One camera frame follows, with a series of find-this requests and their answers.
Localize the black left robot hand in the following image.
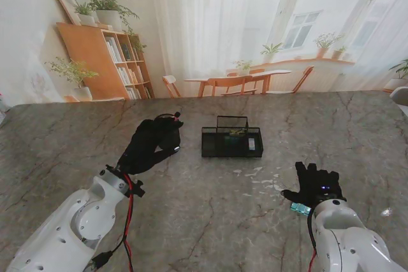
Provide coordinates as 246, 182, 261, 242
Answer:
116, 118, 185, 174

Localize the red and black arm cable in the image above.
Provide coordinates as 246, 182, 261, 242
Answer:
91, 173, 146, 272
305, 211, 320, 272

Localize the clear bottle with red cap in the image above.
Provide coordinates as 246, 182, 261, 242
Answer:
0, 92, 10, 126

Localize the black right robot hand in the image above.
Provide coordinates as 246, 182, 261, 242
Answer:
280, 161, 347, 211

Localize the white rounded chair back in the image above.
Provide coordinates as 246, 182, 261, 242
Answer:
389, 86, 408, 106

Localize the black mesh desk organizer tray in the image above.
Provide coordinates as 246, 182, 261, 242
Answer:
201, 115, 264, 159

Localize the red and black right arm cable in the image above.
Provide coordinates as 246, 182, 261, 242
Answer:
305, 211, 320, 272

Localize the printed room scene backdrop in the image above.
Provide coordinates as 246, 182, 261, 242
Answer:
0, 0, 408, 106

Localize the red and black left arm cable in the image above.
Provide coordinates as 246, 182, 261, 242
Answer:
91, 173, 146, 272

